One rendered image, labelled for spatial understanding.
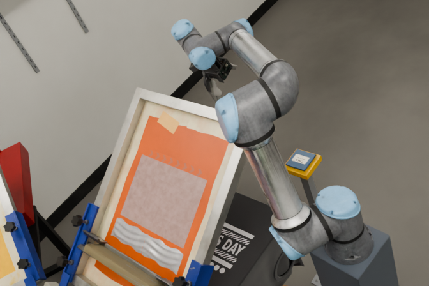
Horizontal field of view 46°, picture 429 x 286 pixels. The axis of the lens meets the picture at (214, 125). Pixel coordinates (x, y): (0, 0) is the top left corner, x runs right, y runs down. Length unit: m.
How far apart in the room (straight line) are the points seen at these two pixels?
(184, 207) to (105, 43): 2.44
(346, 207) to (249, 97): 0.44
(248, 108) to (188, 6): 3.35
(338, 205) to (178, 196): 0.58
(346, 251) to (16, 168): 1.85
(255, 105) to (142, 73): 3.06
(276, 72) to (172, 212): 0.70
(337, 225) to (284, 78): 0.46
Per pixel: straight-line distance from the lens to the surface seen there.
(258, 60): 1.41
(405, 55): 4.33
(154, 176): 1.86
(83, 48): 3.89
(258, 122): 1.26
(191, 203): 1.73
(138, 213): 1.89
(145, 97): 1.94
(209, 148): 1.72
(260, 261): 2.03
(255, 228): 2.10
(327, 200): 1.48
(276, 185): 1.36
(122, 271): 1.76
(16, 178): 2.79
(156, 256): 1.79
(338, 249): 1.59
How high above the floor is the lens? 2.57
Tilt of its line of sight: 38 degrees down
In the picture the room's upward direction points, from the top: 24 degrees counter-clockwise
